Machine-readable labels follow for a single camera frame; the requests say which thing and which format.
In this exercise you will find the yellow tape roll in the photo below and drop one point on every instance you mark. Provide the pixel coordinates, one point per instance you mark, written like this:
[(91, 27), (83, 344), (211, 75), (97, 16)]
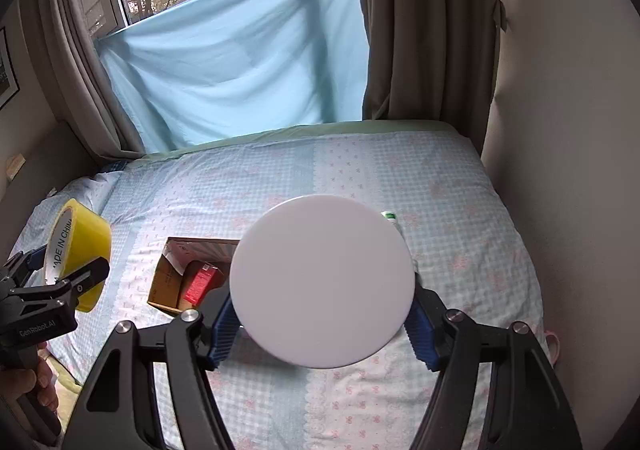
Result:
[(78, 236)]

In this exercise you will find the pink object beside bed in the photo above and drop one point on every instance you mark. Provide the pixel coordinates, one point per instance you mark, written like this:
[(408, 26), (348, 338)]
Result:
[(554, 346)]

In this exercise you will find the person's left hand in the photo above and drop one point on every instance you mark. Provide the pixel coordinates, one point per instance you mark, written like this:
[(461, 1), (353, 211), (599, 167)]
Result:
[(16, 383)]

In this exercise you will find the white bottle green label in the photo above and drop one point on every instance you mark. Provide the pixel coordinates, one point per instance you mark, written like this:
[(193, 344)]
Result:
[(393, 220)]

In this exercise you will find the framed wall picture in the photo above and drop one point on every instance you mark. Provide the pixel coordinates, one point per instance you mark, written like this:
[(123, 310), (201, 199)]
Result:
[(9, 86)]

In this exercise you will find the light blue hanging cloth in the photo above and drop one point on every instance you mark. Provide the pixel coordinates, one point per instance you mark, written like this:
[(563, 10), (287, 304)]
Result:
[(209, 70)]

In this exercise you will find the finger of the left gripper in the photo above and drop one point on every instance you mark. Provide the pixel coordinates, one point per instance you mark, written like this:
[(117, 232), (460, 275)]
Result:
[(85, 284), (20, 267)]

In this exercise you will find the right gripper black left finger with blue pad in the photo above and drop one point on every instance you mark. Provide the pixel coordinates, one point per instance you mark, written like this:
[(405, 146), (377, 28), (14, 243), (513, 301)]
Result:
[(117, 407)]

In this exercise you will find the brown curtain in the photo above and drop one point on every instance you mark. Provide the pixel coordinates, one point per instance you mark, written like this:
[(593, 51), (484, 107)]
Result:
[(73, 79), (433, 59)]

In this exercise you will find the brown left curtain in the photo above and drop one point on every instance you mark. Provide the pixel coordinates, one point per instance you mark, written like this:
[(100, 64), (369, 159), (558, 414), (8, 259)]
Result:
[(73, 79)]

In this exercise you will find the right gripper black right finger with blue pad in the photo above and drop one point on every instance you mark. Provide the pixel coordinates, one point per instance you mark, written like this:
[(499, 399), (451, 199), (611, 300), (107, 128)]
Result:
[(526, 406)]

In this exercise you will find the red box in carton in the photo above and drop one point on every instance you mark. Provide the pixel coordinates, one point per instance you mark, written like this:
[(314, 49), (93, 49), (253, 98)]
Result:
[(199, 278)]

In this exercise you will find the white round disc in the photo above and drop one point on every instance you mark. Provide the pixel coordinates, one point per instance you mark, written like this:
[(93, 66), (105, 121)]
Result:
[(322, 281)]

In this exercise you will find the brown right curtain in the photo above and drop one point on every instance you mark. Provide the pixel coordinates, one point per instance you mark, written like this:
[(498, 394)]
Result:
[(433, 59)]

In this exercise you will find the cardboard box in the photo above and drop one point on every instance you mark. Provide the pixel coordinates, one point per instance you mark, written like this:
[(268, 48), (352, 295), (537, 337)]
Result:
[(177, 253)]

